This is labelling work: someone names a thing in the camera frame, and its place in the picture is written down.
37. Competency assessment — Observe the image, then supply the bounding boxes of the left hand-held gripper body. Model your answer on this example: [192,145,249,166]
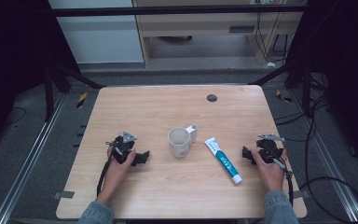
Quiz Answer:
[105,131,138,165]

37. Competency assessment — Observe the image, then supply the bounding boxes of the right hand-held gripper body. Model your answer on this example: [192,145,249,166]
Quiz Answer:
[251,133,286,165]

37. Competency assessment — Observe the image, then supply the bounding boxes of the white and teal toothpaste tube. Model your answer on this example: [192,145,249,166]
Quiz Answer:
[203,136,243,186]

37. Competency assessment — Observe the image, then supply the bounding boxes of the white cup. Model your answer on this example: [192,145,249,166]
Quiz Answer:
[167,123,199,159]

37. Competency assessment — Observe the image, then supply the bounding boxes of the person's left hand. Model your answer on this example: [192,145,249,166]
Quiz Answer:
[105,146,137,194]

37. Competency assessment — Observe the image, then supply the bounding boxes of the person's right hand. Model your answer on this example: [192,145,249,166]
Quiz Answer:
[250,147,289,193]

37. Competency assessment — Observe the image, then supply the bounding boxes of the yellow and black tape strip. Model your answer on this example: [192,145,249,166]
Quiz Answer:
[76,91,89,109]
[275,89,293,104]

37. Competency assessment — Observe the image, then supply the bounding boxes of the grey tape piece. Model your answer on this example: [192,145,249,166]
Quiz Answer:
[293,189,311,200]
[52,189,76,201]

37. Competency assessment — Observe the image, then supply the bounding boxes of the black metal stand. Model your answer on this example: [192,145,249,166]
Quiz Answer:
[247,55,313,119]
[42,54,107,123]

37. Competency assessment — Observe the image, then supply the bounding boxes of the white cabinet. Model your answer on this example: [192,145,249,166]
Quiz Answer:
[48,0,145,65]

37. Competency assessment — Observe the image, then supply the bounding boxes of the black curtain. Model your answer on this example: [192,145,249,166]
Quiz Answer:
[287,0,358,174]
[0,0,82,157]

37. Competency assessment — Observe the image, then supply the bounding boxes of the light wooden desk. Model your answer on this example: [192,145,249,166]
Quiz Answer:
[132,0,307,69]

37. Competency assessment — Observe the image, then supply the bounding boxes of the black horizontal bar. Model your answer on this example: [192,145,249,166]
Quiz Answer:
[47,4,308,18]

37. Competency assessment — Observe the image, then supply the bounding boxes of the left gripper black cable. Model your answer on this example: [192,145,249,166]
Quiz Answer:
[96,154,116,197]

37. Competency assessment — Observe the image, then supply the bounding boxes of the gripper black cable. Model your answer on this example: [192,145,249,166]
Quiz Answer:
[268,146,295,207]
[96,154,116,197]

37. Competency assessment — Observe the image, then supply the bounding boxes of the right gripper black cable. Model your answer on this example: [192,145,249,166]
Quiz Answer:
[268,146,295,207]

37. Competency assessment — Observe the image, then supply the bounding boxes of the aluminium floor rail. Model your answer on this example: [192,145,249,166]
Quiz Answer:
[290,90,358,224]
[0,92,68,224]

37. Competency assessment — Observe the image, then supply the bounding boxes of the black hanging cables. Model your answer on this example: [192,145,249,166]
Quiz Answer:
[254,0,295,63]

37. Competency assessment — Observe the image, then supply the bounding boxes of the thin black floor cable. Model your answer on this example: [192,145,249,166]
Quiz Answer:
[0,106,27,127]

